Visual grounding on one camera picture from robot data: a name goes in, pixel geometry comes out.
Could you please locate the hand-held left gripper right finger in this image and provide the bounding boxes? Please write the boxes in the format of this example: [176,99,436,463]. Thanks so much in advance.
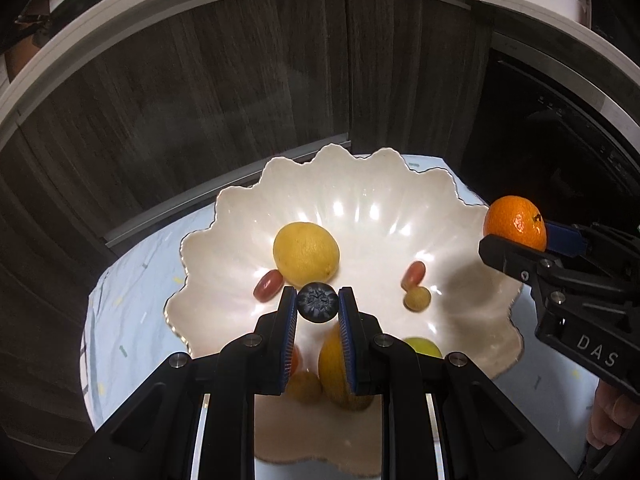
[337,286,583,480]

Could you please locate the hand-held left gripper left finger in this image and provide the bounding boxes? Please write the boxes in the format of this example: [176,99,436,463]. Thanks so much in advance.
[55,286,299,480]

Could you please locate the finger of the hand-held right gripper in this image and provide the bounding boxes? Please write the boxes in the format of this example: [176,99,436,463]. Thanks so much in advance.
[545,220,640,271]
[478,234,556,286]

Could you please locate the yellow mango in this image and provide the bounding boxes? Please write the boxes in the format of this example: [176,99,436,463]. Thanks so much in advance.
[318,325,376,411]

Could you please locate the dark blueberry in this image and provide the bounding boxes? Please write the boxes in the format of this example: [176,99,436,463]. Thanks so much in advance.
[297,283,338,323]

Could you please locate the red grape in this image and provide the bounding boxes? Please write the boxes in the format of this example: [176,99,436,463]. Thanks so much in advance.
[401,261,427,291]
[252,269,284,302]

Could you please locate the green apple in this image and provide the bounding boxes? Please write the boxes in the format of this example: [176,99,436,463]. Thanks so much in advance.
[402,337,443,359]

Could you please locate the large yellow citrus fruit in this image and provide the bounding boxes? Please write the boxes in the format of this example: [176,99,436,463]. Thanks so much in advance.
[272,222,341,284]

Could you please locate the white scalloped ceramic bowl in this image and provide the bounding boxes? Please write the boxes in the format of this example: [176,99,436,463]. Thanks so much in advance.
[164,143,525,478]

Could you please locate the person's right hand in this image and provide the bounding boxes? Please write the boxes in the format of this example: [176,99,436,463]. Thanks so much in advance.
[587,380,636,451]

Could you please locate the black built-in dishwasher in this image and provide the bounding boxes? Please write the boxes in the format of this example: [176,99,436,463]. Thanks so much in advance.
[457,30,640,261]

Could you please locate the light blue patterned cloth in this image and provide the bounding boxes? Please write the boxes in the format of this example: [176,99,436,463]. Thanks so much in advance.
[80,154,601,480]

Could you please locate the dark wood kitchen cabinets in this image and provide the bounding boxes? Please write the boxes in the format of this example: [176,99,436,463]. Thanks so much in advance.
[0,0,493,461]

